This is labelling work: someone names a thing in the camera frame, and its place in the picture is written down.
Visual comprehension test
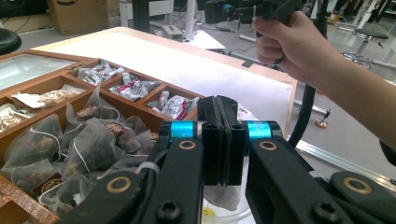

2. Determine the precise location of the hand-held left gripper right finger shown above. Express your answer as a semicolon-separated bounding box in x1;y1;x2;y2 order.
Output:
218;95;285;188

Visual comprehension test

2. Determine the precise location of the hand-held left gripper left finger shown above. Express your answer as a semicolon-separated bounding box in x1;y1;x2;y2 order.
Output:
160;95;226;188

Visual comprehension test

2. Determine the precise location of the grey mesh tea bag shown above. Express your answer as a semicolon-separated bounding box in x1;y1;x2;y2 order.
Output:
203;104;260;213

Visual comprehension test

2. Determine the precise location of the clear glass cup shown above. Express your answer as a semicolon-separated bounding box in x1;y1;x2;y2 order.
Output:
201;199;254;224

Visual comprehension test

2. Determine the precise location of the wooden box with glass lid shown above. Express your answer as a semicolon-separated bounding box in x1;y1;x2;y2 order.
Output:
0;49;204;224

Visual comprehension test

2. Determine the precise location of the pile of red green packets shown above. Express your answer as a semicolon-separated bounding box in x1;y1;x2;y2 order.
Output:
77;59;126;86
146;90;201;121
108;72;163;103

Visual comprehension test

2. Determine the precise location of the red stand foot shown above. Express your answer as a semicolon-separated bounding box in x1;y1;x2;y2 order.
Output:
314;108;332;131

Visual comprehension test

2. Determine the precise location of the black stool with chrome base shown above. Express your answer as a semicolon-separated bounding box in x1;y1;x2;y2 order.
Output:
341;27;390;70

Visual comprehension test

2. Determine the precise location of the pile of mesh tea bags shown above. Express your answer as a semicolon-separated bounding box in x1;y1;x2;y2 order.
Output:
0;86;163;217

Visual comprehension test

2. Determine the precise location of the large cardboard box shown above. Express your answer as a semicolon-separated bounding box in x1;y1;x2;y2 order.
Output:
46;0;110;36

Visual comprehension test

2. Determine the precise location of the beige tea packet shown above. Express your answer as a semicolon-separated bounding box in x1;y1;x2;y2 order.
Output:
11;83;87;110

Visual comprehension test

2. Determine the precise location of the brown white tea packet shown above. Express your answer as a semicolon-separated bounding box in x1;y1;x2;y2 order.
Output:
0;102;37;133

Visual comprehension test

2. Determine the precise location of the black round stool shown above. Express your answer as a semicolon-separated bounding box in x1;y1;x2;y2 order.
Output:
0;27;23;57

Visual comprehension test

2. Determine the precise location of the white desk frame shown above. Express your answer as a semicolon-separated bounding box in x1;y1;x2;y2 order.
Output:
185;0;198;42

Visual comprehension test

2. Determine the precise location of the black sleeved cable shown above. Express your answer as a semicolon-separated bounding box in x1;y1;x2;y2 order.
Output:
287;83;318;149

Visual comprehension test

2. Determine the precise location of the aluminium rail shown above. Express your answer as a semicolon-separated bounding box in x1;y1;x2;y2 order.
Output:
294;139;396;191

